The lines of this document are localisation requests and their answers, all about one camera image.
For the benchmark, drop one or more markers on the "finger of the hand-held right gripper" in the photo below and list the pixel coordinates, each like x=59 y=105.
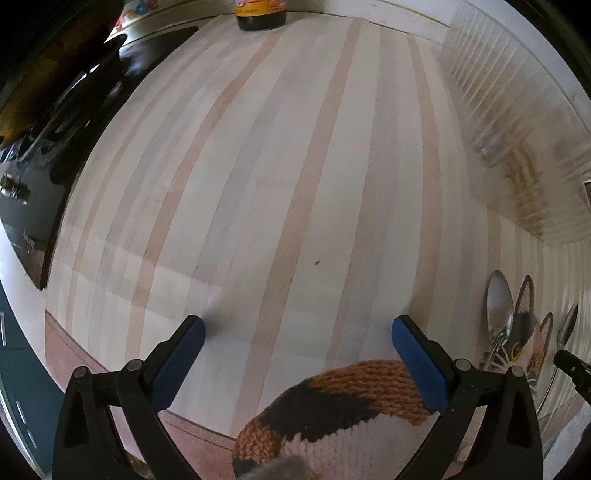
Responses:
x=575 y=369

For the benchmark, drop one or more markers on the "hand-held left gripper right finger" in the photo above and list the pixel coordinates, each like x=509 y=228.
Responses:
x=420 y=364

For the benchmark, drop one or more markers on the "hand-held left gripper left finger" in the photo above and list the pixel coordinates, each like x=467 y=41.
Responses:
x=178 y=364

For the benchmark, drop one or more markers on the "metal spoon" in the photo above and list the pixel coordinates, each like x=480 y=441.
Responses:
x=569 y=323
x=499 y=300

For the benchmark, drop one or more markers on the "clear ribbed plastic container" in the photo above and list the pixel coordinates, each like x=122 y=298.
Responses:
x=489 y=92

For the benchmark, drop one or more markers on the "knitted calico cat mat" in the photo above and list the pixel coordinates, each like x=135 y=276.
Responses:
x=323 y=406

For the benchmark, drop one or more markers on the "grey fuzzy cloth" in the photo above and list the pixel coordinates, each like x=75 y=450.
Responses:
x=277 y=468

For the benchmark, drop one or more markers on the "black glass gas stove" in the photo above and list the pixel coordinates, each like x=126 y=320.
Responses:
x=46 y=207

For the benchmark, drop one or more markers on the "striped beige tablecloth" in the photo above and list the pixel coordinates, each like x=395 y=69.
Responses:
x=277 y=184

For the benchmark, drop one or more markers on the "dark soy sauce bottle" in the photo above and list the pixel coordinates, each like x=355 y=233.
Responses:
x=261 y=16

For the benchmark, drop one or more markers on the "colourful wall sticker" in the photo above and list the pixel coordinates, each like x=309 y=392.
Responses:
x=134 y=16

